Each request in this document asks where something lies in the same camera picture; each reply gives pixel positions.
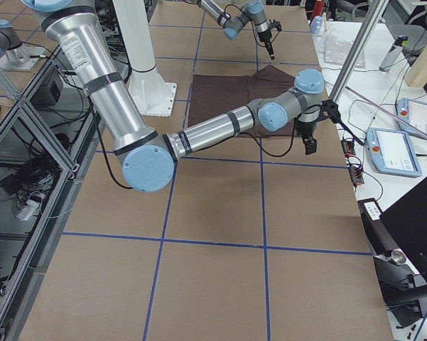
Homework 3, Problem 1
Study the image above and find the aluminium frame post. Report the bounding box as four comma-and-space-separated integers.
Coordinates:
329, 0, 389, 102

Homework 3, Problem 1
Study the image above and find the clear plastic bag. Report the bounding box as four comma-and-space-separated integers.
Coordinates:
324, 36, 354, 65

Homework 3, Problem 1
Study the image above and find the near teach pendant tablet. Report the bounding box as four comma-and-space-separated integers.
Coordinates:
366, 128, 422, 178

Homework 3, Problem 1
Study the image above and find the black monitor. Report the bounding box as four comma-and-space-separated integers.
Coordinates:
381, 176, 427, 282

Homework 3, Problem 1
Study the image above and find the far teach pendant tablet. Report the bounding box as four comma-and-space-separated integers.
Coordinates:
396, 97, 427, 134

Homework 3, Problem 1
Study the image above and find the small circuit board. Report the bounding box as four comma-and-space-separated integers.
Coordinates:
340, 139, 364, 188

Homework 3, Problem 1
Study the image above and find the teach pendant tablet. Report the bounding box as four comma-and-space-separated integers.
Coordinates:
366, 128, 422, 178
396, 97, 427, 134

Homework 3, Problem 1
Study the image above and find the red cylinder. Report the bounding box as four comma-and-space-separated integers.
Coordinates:
313, 0, 325, 16

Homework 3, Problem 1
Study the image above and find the black power box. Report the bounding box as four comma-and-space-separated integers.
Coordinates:
357, 198, 382, 221

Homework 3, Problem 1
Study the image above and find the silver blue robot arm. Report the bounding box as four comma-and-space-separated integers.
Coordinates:
195, 1, 281, 60
25, 1, 324, 193

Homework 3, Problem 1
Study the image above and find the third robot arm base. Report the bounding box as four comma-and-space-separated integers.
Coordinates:
0, 19, 46, 72

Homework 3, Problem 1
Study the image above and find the dark brown t-shirt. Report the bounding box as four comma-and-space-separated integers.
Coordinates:
187, 65, 295, 127

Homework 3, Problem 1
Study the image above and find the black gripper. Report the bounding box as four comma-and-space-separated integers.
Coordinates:
296, 120, 318, 156
258, 30, 275, 60

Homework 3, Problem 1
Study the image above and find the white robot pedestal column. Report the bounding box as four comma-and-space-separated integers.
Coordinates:
113, 0, 177, 117

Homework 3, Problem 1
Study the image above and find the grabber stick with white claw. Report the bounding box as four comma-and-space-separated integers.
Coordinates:
345, 86, 427, 141

